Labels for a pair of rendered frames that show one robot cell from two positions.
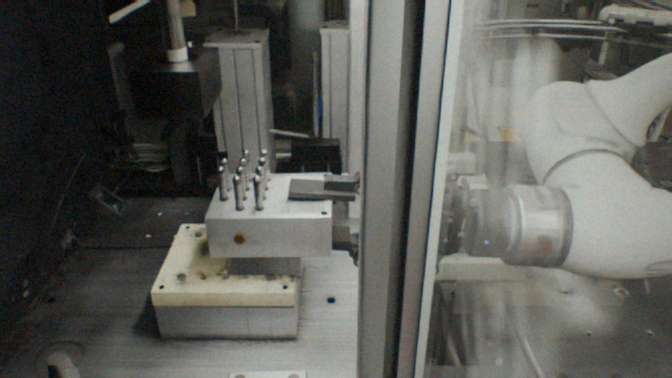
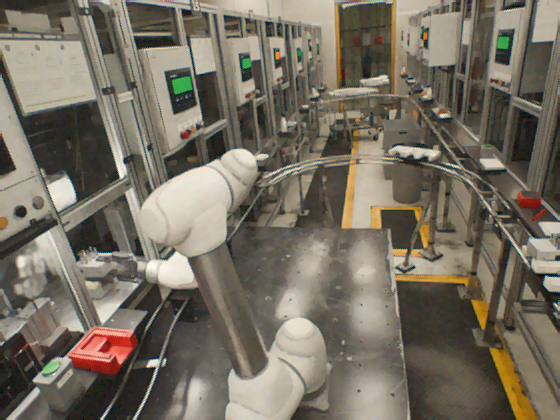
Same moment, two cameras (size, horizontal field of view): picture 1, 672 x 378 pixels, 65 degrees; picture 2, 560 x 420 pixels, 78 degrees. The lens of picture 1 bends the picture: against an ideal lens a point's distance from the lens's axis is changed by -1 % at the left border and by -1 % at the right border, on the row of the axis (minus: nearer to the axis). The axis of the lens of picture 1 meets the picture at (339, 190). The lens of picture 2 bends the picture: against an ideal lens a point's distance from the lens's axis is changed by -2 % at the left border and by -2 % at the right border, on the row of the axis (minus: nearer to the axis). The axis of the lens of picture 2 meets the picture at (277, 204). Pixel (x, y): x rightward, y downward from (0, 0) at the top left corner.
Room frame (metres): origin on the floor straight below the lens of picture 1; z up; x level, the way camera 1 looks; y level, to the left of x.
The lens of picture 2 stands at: (-0.46, -0.99, 1.75)
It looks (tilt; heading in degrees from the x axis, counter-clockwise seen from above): 24 degrees down; 16
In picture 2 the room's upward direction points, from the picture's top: 7 degrees counter-clockwise
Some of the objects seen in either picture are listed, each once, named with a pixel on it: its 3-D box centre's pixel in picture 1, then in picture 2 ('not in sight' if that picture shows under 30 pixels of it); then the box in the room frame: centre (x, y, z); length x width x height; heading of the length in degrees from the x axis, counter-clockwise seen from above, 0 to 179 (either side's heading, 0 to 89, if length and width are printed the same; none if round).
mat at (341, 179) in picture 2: not in sight; (339, 154); (5.17, -0.53, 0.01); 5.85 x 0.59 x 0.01; 0
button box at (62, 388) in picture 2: not in sight; (57, 383); (0.02, -0.16, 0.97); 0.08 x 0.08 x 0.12; 0
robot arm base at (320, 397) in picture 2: not in sight; (305, 374); (0.36, -0.78, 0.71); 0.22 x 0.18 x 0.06; 0
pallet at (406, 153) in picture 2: not in sight; (413, 156); (2.38, -1.34, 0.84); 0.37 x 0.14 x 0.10; 58
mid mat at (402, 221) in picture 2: not in sight; (399, 227); (2.70, -1.29, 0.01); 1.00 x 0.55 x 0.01; 0
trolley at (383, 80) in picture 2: not in sight; (375, 100); (7.39, -1.14, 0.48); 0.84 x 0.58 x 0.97; 8
